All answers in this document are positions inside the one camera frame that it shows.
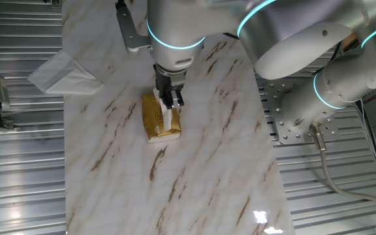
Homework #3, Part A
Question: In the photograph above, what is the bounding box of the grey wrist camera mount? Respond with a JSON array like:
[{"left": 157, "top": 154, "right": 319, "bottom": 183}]
[{"left": 115, "top": 0, "right": 152, "bottom": 55}]

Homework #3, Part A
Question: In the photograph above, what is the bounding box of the gold tissue pack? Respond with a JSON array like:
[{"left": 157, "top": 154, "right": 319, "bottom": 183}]
[{"left": 141, "top": 93, "right": 183, "bottom": 144}]

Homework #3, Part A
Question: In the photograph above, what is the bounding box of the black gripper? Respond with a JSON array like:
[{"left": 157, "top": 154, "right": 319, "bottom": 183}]
[{"left": 153, "top": 63, "right": 187, "bottom": 110}]

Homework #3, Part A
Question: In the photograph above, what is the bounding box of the marble pattern board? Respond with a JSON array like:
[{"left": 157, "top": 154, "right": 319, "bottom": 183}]
[{"left": 61, "top": 0, "right": 296, "bottom": 235}]

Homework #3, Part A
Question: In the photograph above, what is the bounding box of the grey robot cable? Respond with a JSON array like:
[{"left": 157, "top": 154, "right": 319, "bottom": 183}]
[{"left": 308, "top": 123, "right": 376, "bottom": 213}]

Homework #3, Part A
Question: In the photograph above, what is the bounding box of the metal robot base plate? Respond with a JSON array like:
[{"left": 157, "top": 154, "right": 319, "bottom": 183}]
[{"left": 258, "top": 78, "right": 339, "bottom": 145}]

